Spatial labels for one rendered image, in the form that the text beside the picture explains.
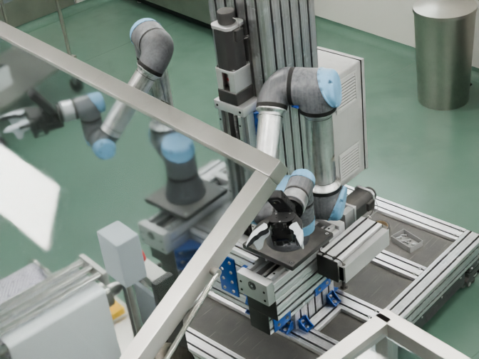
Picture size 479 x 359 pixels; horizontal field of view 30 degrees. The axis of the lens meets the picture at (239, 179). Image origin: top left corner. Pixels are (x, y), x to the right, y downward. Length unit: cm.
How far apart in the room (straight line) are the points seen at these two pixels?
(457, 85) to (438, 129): 31
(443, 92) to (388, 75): 60
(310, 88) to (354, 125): 70
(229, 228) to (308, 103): 140
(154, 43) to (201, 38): 359
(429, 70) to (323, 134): 262
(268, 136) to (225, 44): 38
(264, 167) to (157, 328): 28
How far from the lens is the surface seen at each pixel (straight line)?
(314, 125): 272
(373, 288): 376
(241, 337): 360
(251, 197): 131
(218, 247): 130
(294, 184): 253
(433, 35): 519
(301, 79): 266
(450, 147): 506
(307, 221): 261
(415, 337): 153
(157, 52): 304
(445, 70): 528
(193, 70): 615
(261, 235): 240
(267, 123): 267
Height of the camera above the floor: 265
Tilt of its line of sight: 33 degrees down
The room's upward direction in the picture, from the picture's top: 8 degrees counter-clockwise
